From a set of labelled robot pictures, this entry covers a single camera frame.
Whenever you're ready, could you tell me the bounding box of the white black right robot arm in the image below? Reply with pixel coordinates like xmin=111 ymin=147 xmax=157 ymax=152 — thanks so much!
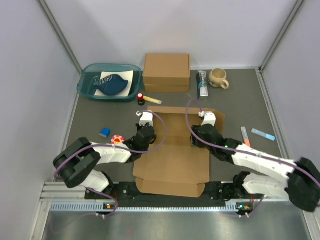
xmin=189 ymin=124 xmax=320 ymax=213

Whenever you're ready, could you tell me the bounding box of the blue toothpaste box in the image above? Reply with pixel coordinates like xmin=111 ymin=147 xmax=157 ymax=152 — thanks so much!
xmin=196 ymin=70 xmax=209 ymax=100

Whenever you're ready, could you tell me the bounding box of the folded cardboard box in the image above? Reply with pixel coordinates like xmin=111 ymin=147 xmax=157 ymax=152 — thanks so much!
xmin=144 ymin=84 xmax=190 ymax=93
xmin=143 ymin=53 xmax=190 ymax=86

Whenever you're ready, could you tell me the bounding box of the pink flower toy left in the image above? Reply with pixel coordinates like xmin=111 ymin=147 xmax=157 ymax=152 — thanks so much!
xmin=110 ymin=134 xmax=125 ymax=145

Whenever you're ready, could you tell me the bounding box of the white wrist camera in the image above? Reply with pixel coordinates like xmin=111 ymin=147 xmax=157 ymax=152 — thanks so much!
xmin=198 ymin=111 xmax=217 ymax=127
xmin=136 ymin=110 xmax=154 ymax=127

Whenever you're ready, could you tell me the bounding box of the brown cardboard box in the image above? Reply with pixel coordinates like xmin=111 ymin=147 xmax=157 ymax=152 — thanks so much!
xmin=133 ymin=106 xmax=211 ymax=198

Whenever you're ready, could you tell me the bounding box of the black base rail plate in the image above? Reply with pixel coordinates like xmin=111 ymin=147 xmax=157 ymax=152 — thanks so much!
xmin=84 ymin=181 xmax=265 ymax=208

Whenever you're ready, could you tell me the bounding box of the red black stamp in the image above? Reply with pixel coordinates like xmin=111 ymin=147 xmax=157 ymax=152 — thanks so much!
xmin=137 ymin=93 xmax=145 ymax=106

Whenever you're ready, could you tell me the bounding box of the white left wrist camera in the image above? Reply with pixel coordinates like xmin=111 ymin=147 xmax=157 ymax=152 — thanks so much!
xmin=136 ymin=110 xmax=154 ymax=127

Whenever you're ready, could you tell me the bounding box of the blue small eraser block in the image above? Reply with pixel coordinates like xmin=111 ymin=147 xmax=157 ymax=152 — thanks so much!
xmin=99 ymin=127 xmax=111 ymax=138

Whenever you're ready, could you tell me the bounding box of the light blue marker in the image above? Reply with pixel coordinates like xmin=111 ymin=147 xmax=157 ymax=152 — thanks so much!
xmin=251 ymin=128 xmax=276 ymax=142

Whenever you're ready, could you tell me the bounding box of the orange grey marker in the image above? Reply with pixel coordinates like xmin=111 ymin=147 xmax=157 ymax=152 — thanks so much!
xmin=240 ymin=126 xmax=251 ymax=147

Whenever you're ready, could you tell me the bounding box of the yellow highlighter marker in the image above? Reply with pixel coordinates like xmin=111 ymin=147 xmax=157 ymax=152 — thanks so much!
xmin=143 ymin=96 xmax=162 ymax=105

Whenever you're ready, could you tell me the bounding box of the dark blue shoe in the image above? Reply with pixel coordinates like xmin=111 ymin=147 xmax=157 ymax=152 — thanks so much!
xmin=93 ymin=74 xmax=129 ymax=96

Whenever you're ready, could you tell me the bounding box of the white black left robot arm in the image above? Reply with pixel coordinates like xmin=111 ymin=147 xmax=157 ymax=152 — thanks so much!
xmin=53 ymin=124 xmax=157 ymax=199

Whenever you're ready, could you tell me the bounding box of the upper folded cardboard box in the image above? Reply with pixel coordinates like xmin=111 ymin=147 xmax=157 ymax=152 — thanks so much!
xmin=143 ymin=53 xmax=190 ymax=86

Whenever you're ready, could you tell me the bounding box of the teal plastic bin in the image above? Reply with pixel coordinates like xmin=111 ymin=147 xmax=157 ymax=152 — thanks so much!
xmin=77 ymin=63 xmax=143 ymax=102

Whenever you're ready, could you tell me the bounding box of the grey slotted cable duct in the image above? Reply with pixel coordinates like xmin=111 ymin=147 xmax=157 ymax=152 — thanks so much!
xmin=50 ymin=201 xmax=250 ymax=213

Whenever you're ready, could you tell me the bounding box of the lower folded cardboard box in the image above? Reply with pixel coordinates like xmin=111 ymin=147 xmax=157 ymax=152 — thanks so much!
xmin=144 ymin=84 xmax=190 ymax=93

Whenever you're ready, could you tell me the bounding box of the beige ceramic mug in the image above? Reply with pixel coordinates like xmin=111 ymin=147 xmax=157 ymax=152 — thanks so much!
xmin=209 ymin=68 xmax=230 ymax=90

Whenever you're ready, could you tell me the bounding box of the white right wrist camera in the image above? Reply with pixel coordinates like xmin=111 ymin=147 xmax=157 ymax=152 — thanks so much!
xmin=198 ymin=111 xmax=217 ymax=127

